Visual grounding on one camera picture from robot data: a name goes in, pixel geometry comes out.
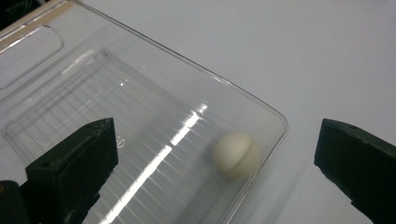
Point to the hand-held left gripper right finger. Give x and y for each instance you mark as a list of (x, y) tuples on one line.
[(361, 161)]

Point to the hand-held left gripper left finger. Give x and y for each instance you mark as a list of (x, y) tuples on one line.
[(71, 168)]

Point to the clear plastic tray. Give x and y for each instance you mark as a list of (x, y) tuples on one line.
[(140, 109)]

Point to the white ball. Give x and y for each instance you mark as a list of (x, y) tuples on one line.
[(236, 155)]

